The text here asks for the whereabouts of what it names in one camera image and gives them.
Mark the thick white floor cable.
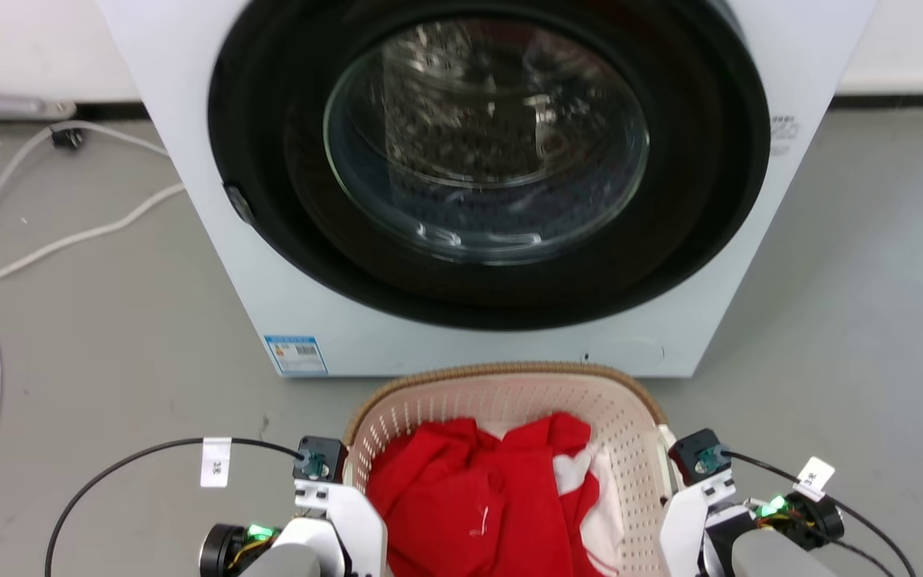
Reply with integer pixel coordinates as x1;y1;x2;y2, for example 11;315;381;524
0;182;187;300

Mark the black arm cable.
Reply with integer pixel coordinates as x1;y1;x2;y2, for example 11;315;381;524
44;437;306;577
719;450;917;577

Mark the white cable tag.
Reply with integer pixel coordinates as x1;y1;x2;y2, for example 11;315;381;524
793;456;836;502
200;437;233;489

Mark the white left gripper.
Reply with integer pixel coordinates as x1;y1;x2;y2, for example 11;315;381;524
294;478;388;577

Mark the beige perforated laundry basket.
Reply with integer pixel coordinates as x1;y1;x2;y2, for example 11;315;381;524
342;361;683;577

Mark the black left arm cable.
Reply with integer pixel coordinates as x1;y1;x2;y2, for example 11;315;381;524
44;437;306;577

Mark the white front-load washing machine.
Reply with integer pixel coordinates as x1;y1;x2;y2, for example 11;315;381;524
95;0;879;379

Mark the red garment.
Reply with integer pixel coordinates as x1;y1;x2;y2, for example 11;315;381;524
365;412;608;577

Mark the blue white energy label sticker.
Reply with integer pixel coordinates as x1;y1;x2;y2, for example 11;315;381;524
264;334;328;377

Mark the grey printed washer side label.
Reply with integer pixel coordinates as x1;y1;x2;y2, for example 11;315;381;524
768;115;802;157

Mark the black round washer door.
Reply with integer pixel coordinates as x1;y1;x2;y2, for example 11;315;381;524
207;0;772;332

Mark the white garment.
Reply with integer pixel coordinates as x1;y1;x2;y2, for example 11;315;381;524
481;423;627;577

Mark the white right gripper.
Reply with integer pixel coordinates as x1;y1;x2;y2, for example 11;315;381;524
658;471;739;577

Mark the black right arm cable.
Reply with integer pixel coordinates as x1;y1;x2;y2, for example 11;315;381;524
719;450;917;577

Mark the white left cable tag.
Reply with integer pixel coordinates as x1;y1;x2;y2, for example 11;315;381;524
200;437;233;489

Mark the white right cable tag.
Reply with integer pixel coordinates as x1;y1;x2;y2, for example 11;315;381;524
793;456;836;502

